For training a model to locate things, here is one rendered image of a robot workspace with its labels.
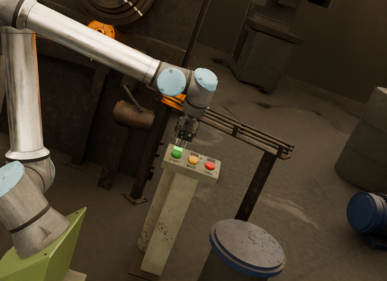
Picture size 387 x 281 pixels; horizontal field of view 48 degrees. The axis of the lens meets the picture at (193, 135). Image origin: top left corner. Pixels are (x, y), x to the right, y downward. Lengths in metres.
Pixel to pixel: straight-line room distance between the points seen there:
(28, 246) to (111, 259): 0.69
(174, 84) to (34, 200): 0.58
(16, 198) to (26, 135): 0.25
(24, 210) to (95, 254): 0.72
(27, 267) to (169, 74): 0.72
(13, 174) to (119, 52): 0.51
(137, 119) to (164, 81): 1.02
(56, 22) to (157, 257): 1.14
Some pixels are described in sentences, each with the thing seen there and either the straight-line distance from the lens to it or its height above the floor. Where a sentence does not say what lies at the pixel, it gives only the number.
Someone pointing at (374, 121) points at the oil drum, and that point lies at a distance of 4.23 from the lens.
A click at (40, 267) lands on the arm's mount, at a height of 0.38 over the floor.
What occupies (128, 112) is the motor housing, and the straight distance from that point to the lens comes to 2.37.
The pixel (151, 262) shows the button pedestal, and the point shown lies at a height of 0.06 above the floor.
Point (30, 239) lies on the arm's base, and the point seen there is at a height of 0.40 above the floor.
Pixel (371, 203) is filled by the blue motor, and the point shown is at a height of 0.30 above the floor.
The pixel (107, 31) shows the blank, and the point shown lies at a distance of 2.49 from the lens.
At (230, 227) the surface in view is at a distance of 1.81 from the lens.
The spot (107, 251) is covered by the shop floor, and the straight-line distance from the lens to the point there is 2.15.
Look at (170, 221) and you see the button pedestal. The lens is 1.93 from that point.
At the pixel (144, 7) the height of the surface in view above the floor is 1.04.
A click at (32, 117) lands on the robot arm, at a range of 1.59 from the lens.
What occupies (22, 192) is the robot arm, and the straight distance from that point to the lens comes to 1.47.
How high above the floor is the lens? 1.33
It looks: 21 degrees down
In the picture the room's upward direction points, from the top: 21 degrees clockwise
